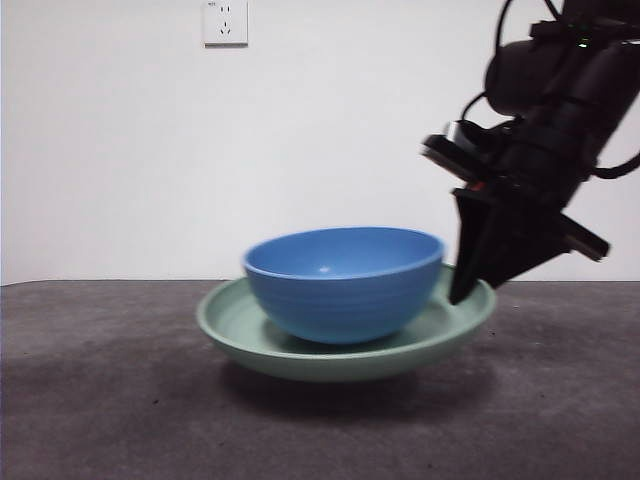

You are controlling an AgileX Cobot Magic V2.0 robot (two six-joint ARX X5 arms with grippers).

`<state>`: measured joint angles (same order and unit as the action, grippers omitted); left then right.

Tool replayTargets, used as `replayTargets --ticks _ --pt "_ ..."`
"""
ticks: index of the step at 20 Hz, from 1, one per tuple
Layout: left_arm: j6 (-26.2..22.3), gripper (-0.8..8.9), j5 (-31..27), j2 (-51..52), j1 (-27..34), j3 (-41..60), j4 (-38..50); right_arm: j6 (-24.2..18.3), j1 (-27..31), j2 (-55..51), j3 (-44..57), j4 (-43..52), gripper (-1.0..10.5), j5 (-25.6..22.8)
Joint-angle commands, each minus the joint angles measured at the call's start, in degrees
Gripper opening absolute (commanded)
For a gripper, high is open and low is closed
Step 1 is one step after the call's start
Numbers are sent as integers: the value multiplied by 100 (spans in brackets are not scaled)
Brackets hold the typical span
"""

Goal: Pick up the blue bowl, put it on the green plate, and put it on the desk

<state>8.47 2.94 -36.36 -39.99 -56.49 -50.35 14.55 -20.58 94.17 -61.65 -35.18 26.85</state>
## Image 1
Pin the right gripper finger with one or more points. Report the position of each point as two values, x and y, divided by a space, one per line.
472 235
525 240

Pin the blue ribbed bowl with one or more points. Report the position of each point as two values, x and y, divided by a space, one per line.
345 305

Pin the pale green round plate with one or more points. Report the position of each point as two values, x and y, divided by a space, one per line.
325 365

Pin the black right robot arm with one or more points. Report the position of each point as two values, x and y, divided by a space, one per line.
575 65

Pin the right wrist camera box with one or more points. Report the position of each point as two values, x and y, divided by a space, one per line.
462 134

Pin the white wall socket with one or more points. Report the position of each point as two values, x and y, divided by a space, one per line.
225 25

